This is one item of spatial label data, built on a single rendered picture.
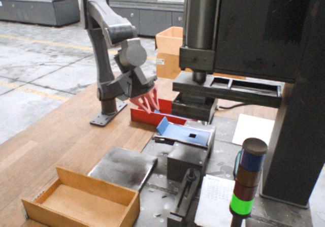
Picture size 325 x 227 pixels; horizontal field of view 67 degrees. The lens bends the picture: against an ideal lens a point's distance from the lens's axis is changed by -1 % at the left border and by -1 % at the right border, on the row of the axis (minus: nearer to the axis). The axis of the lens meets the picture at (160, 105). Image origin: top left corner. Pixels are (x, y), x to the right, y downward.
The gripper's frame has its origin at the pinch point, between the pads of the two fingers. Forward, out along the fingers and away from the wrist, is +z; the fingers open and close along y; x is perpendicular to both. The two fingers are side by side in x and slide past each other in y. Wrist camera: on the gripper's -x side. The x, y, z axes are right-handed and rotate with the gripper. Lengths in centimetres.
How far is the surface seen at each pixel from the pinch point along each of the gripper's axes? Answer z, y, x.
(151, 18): -38, -205, 455
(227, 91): -0.6, 25.5, -5.4
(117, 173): 9.3, -10.1, -17.1
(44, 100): -5, -232, 134
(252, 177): 6.1, 30.4, -28.3
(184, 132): 10.6, 5.9, 0.1
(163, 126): 6.4, 0.8, -0.5
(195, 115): 1.5, 16.7, -9.1
